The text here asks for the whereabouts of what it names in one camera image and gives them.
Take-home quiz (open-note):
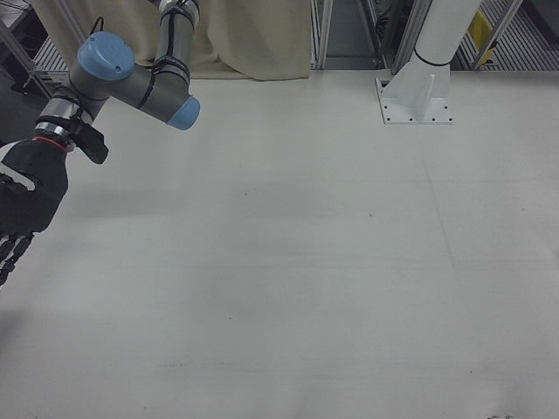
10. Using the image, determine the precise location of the yellow sign plate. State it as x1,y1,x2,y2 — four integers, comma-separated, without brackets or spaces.
468,10,494,43

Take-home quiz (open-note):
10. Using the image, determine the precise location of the beige curtain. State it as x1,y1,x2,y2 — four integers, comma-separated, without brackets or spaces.
38,0,313,82

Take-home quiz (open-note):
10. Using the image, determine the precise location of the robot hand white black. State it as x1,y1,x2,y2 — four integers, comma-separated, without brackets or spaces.
0,137,71,287

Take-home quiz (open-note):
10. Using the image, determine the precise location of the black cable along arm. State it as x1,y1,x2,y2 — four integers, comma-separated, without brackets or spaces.
82,0,193,110

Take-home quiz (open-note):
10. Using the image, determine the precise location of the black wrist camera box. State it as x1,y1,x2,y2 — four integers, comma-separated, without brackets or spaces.
71,123,110,166

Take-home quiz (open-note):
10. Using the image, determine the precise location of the aluminium profile frame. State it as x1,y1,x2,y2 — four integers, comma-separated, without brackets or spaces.
309,0,423,73

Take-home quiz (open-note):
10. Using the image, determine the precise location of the grey ribbed metal grating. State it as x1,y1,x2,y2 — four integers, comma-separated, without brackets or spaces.
453,0,559,72

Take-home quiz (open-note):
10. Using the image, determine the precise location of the aluminium rack with rollers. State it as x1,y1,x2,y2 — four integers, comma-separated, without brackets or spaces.
0,0,73,102

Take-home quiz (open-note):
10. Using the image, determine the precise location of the white column with base plate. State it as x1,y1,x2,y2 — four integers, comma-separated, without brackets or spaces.
376,0,482,126

